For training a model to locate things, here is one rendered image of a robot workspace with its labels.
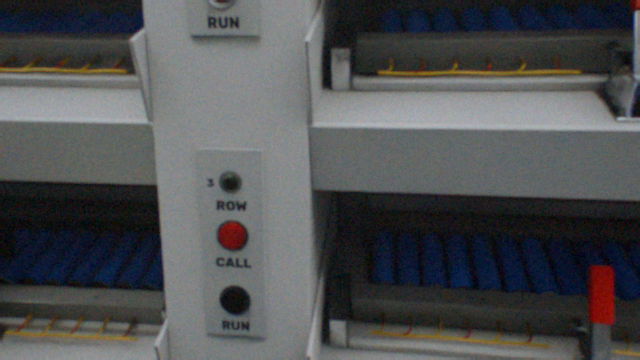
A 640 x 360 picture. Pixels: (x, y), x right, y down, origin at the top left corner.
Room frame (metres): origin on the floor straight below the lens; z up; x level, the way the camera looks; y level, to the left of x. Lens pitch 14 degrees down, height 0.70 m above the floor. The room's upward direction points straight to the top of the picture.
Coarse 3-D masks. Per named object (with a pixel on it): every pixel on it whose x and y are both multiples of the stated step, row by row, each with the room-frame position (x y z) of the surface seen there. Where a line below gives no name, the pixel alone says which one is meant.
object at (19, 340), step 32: (0, 192) 0.53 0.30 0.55; (32, 192) 0.52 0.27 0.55; (64, 192) 0.52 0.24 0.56; (96, 192) 0.51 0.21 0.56; (128, 192) 0.51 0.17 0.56; (0, 352) 0.37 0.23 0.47; (32, 352) 0.37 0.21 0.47; (64, 352) 0.37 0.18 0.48; (96, 352) 0.37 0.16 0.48; (128, 352) 0.36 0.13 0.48; (160, 352) 0.31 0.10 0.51
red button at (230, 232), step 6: (222, 228) 0.32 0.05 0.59; (228, 228) 0.31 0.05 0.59; (234, 228) 0.31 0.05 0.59; (240, 228) 0.32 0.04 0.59; (222, 234) 0.32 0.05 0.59; (228, 234) 0.31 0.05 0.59; (234, 234) 0.31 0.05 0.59; (240, 234) 0.31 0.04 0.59; (222, 240) 0.32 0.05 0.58; (228, 240) 0.31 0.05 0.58; (234, 240) 0.31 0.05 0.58; (240, 240) 0.31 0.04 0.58; (228, 246) 0.31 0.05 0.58; (234, 246) 0.31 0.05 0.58; (240, 246) 0.31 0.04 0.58
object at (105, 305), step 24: (0, 288) 0.40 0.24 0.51; (24, 288) 0.40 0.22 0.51; (48, 288) 0.40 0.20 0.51; (72, 288) 0.40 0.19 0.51; (96, 288) 0.40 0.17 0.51; (0, 312) 0.40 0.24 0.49; (24, 312) 0.39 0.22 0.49; (48, 312) 0.39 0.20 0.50; (72, 312) 0.39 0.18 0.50; (96, 312) 0.38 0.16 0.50; (120, 312) 0.38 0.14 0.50; (144, 312) 0.38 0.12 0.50; (48, 336) 0.37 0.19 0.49; (72, 336) 0.37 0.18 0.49; (96, 336) 0.37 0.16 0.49; (120, 336) 0.37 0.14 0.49
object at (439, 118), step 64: (384, 0) 0.47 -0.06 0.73; (448, 0) 0.46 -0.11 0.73; (512, 0) 0.45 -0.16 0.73; (576, 0) 0.44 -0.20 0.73; (320, 64) 0.35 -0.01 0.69; (384, 64) 0.38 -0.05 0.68; (448, 64) 0.37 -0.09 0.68; (512, 64) 0.37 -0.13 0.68; (576, 64) 0.36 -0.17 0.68; (320, 128) 0.31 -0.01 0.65; (384, 128) 0.31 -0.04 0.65; (448, 128) 0.30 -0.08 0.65; (512, 128) 0.30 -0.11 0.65; (576, 128) 0.30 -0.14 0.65; (448, 192) 0.32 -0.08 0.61; (512, 192) 0.31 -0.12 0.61; (576, 192) 0.31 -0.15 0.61
